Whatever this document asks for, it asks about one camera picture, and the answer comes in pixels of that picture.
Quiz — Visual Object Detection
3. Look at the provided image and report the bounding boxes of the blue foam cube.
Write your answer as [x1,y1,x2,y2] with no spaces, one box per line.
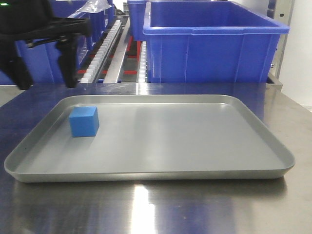
[69,106,99,137]

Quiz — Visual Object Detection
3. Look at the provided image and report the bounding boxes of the blue plastic bin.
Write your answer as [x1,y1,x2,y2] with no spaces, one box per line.
[88,0,115,45]
[0,21,91,85]
[143,0,290,83]
[126,0,230,42]

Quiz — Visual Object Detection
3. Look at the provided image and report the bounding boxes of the blue plastic bin front right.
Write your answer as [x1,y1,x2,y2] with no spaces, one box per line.
[143,0,290,83]

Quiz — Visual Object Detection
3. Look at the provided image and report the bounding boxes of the blue plastic bin rear right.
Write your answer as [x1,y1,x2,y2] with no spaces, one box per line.
[126,0,230,42]

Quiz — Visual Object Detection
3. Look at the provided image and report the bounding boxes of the blue plastic bin rear left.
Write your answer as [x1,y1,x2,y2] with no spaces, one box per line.
[88,0,115,45]

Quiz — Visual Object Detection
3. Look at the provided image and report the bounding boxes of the steel shelf upright post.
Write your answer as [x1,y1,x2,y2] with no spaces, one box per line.
[267,0,294,91]

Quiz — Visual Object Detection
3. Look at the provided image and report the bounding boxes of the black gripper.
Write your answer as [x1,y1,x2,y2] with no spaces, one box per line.
[0,0,89,90]

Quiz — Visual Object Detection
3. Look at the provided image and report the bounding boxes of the white roller track right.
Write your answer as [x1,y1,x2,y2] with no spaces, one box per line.
[136,41,148,83]

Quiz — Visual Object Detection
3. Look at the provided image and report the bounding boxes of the blue plastic bin front left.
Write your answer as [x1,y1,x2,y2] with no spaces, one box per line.
[0,21,91,85]

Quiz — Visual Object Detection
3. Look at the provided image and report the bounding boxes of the clear plastic bag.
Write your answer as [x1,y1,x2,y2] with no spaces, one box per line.
[81,0,112,13]

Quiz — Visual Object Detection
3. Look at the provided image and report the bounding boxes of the grey metal tray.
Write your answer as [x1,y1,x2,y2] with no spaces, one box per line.
[4,95,295,183]

